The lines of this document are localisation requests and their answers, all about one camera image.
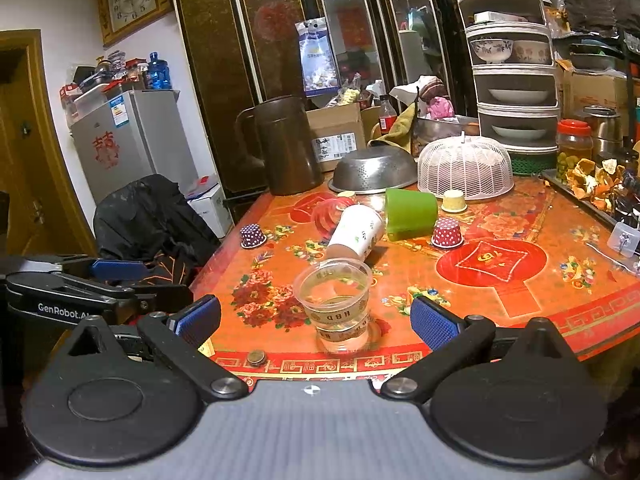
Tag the white paper cup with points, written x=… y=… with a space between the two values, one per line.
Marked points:
x=356 y=232

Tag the clear plastic cup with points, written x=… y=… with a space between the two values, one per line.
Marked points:
x=334 y=305

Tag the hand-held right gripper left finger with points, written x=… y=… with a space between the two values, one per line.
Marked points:
x=194 y=319

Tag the steel kettle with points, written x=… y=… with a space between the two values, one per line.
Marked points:
x=602 y=130

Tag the pile of orange peels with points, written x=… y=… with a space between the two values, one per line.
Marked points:
x=592 y=180

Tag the olive green cloth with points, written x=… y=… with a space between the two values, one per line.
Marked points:
x=397 y=130

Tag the red-lidded glass jar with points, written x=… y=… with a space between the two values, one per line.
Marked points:
x=574 y=147

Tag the red polka dot cup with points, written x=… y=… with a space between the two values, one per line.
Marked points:
x=447 y=234

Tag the coin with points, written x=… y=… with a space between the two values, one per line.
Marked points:
x=256 y=358

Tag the red translucent cup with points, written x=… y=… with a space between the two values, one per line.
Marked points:
x=325 y=217

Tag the plain cardboard box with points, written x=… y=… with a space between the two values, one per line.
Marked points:
x=595 y=90

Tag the brown plastic pitcher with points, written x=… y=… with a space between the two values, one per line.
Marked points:
x=290 y=150

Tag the blue water bottle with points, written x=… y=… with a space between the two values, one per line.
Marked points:
x=159 y=72

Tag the dark glass-door cabinet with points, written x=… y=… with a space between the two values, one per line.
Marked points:
x=220 y=60

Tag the black jacket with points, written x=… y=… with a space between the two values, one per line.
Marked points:
x=145 y=220

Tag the red-capped drink bottle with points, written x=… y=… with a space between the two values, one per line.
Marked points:
x=387 y=117

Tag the blue and white plastic bag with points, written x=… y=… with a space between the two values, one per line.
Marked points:
x=317 y=57

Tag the pink cloth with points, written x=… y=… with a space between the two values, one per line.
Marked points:
x=441 y=108

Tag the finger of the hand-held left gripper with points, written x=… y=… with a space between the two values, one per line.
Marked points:
x=145 y=294
x=120 y=270

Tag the steel basin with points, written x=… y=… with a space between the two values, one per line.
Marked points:
x=442 y=132

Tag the cardboard box with label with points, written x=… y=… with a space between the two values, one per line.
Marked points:
x=335 y=130

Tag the grey stacked dish rack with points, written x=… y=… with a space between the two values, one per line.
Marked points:
x=515 y=12

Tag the blue floral bowl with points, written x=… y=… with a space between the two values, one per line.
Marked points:
x=491 y=51

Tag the small cream cup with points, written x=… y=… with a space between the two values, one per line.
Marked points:
x=454 y=201
x=346 y=194

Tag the purple polka dot cup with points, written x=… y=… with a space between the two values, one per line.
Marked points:
x=253 y=236

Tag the silver refrigerator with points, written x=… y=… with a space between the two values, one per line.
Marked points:
x=137 y=147

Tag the brown floral bowl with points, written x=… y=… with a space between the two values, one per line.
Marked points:
x=532 y=52

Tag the white carton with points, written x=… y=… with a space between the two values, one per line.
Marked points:
x=212 y=207

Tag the clutter of jars and boxes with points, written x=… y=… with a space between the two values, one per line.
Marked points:
x=100 y=82

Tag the green plastic cup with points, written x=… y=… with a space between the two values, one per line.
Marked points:
x=411 y=214

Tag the white plate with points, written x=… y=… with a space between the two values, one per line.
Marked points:
x=520 y=133
x=519 y=96

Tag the green woven basket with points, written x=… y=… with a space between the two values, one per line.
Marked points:
x=532 y=164

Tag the wooden door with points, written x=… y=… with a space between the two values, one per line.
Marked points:
x=22 y=160

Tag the steel colander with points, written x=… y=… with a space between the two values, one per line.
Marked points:
x=375 y=170

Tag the dark metal tray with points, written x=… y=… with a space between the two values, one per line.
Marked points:
x=555 y=177

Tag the white mesh food cover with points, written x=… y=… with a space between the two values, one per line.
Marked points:
x=465 y=167

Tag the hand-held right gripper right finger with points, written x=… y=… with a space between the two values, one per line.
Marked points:
x=434 y=321

